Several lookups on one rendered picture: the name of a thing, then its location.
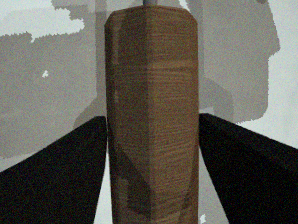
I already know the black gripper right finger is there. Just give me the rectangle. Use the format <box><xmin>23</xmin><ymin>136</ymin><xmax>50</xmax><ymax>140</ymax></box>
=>
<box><xmin>200</xmin><ymin>113</ymin><xmax>298</xmax><ymax>224</ymax></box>

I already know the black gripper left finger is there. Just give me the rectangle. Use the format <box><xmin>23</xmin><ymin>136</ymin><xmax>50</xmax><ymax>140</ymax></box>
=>
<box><xmin>0</xmin><ymin>116</ymin><xmax>108</xmax><ymax>224</ymax></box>

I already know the brown wooden tool handle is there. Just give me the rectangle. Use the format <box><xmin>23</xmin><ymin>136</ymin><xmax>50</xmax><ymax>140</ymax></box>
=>
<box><xmin>104</xmin><ymin>0</ymin><xmax>200</xmax><ymax>224</ymax></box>

